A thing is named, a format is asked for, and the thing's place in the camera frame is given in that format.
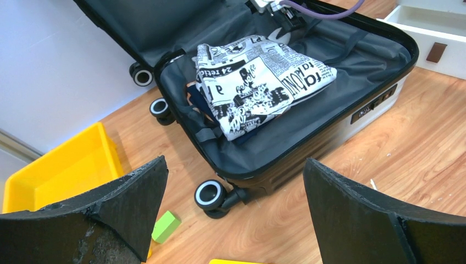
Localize white oval cosmetic case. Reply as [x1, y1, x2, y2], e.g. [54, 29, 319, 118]
[267, 27, 291, 45]

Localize space astronaut hardshell suitcase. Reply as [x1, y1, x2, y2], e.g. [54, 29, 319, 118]
[76, 1, 419, 219]

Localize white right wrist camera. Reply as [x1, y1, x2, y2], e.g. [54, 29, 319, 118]
[250, 0, 290, 13]

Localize newspaper print folded cloth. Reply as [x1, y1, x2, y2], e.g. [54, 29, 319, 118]
[194, 35, 337, 141]

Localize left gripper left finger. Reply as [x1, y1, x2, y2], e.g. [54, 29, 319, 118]
[1, 156, 169, 263]

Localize white drawer storage box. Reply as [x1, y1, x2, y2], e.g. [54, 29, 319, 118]
[380, 0, 465, 79]

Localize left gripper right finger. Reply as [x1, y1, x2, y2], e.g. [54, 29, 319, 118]
[303, 158, 465, 263]

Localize small green block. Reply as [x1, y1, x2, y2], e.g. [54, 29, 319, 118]
[151, 211, 181, 244]

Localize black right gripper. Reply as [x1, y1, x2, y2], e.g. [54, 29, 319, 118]
[276, 8, 306, 38]

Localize yellow plastic tray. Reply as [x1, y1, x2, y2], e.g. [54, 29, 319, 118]
[2, 122, 154, 260]

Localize yellow triangular plastic stand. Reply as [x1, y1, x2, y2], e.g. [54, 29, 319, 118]
[209, 258, 264, 264]

